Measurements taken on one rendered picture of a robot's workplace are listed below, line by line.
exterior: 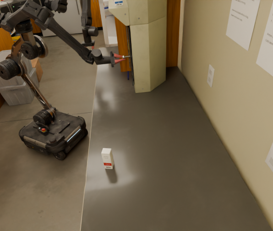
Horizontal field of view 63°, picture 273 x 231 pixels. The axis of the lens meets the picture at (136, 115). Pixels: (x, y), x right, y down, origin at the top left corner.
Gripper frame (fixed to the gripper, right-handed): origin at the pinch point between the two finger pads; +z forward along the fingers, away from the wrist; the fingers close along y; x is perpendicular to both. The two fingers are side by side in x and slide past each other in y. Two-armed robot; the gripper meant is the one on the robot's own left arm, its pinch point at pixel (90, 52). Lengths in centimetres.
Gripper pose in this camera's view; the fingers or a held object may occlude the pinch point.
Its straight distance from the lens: 196.7
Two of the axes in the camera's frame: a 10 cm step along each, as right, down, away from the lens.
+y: 9.9, -1.2, 0.4
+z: 0.7, 8.0, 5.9
